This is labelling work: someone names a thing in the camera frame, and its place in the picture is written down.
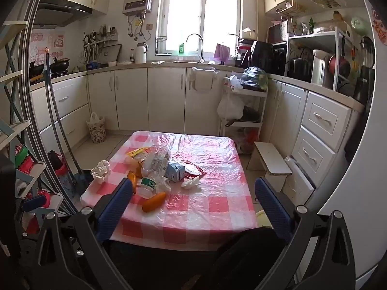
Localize kitchen window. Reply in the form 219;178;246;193
162;0;244;56

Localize white trolley rack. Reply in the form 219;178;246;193
219;79;268;154

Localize blue white storage shelf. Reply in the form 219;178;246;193
0;20;64;236

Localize white hanging door bin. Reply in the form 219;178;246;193
189;66;219;93

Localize grey broom pole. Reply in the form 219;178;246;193
48;69;76;188

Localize hanging wire spice rack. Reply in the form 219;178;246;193
276;1;306;17

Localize cream two door base cabinet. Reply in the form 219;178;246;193
266;79;308;160

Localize white refrigerator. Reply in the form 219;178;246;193
314;0;387;280

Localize clear plastic bag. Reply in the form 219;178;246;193
224;74;247;93

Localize white countertop shelf rack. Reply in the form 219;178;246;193
284;27;348;93

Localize pink cloth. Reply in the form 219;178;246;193
214;44;233;62

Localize curled orange peel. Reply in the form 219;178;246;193
127;171;142;188

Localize green label plastic bottle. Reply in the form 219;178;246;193
136;177;171;200

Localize blue milk carton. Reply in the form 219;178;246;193
165;161;189;183

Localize floral bin with red bag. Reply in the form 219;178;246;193
47;150;76;197

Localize white plastic bag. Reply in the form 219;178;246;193
217;94;245;120

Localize small white tissue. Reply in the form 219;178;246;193
181;177;201;189

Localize cream panelled drawer unit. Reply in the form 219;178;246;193
284;91;354;201

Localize white thermos jug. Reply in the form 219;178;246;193
134;42;149;65

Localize red hanging pan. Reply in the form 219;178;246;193
329;36;351;79

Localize red foil wrapper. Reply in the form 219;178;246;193
183;160;207;179

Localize person's black trouser leg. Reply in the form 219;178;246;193
187;226;288;290

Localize large white tissue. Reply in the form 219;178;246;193
91;160;112;183

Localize cream drawer cabinet under stove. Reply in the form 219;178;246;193
30;75;90;152

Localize orange carrot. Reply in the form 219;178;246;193
142;192;167;212

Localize black rice cooker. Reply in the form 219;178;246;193
287;57;313;82

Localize floral waste basket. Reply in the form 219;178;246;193
86;112;107;144

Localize wall utensil rack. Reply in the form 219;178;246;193
82;24;118;64

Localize red plastic bag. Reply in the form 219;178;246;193
239;128;260;153

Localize black cooking pot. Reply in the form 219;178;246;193
29;62;46;79

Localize black blender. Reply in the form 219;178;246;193
354;36;375;103

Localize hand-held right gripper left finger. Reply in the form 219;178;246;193
29;178;135;290

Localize cream plastic bin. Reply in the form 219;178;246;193
255;210;274;228

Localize red fridge sticker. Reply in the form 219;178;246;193
371;7;387;44

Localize dark bag of vegetables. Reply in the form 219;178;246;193
242;66;269;91

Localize white step stool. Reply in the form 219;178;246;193
247;141;293;191

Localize chrome kitchen faucet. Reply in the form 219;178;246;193
185;33;205;63

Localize black toaster oven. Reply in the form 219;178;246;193
271;43;288;76

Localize black air fryer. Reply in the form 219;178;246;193
248;41;274;68

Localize cream sink base cabinets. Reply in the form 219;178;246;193
87;66;227;133

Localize yellow snack packet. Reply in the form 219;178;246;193
125;147;152;170

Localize cream kitchen countertop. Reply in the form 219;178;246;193
30;60;365;112

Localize white electric water boiler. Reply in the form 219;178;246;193
311;49;335;87

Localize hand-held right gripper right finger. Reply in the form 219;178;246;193
254;178;357;290

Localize blue dustpan with handle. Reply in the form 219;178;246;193
45;47;93;197

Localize pink wall posters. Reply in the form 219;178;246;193
30;32;65;64

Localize green round fan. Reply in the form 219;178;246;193
351;16;370;35

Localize stacked kitchen containers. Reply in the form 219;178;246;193
236;38;250;67

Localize grey sliding door frame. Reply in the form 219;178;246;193
18;0;79;215

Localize black range hood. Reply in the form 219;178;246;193
32;0;93;28

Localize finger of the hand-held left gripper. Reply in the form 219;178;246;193
22;195;48;213
16;212;47;242

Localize black wok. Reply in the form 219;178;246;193
50;57;71;73

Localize pink checked tablecloth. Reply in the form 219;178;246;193
80;130;259;244

